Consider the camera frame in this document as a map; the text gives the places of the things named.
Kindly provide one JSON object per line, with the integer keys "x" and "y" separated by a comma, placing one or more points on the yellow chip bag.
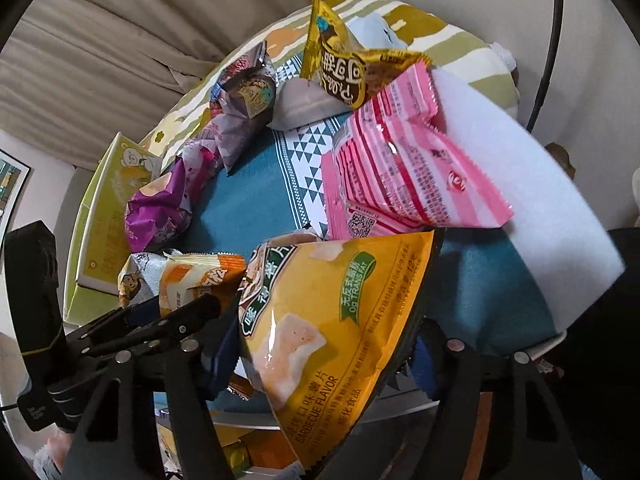
{"x": 310, "y": 310}

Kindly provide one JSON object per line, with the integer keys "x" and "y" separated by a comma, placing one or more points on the orange white snack packet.
{"x": 200, "y": 275}

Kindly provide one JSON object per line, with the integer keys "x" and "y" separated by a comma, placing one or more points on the white grey snack packet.
{"x": 300, "y": 105}

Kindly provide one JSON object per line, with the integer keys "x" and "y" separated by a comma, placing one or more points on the silver multicolour snack packet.
{"x": 245, "y": 95}

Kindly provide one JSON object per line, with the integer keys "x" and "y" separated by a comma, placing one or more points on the floral striped blanket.
{"x": 440, "y": 35}

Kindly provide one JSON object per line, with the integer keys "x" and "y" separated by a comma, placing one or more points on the black curved tube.
{"x": 552, "y": 35}

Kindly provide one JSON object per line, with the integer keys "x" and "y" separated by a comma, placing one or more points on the silver cartoon snack packet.
{"x": 135, "y": 280}

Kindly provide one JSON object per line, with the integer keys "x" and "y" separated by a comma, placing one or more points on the pink striped snack bag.
{"x": 400, "y": 175}

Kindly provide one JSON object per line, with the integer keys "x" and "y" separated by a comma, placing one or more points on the framed wall picture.
{"x": 10, "y": 190}

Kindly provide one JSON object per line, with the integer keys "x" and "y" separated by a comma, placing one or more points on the yellow brown snack packet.
{"x": 340, "y": 70}

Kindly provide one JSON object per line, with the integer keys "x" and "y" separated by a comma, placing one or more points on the blue patterned cloth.
{"x": 250, "y": 200}

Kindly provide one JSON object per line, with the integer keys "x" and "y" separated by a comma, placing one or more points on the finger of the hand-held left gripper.
{"x": 190, "y": 312}
{"x": 135, "y": 312}

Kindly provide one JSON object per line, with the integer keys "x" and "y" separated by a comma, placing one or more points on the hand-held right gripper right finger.
{"x": 430, "y": 355}

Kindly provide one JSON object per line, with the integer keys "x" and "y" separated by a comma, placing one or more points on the beige curtain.
{"x": 125, "y": 35}

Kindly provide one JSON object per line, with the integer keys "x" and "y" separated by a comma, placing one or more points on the green cardboard box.
{"x": 100, "y": 210}

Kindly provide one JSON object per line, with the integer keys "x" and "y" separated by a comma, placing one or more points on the white foam sheet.
{"x": 540, "y": 185}

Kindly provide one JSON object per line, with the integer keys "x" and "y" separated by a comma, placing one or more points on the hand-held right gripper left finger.
{"x": 222, "y": 360}

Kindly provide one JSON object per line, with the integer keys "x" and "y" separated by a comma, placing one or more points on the white purple snack packet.
{"x": 200, "y": 157}

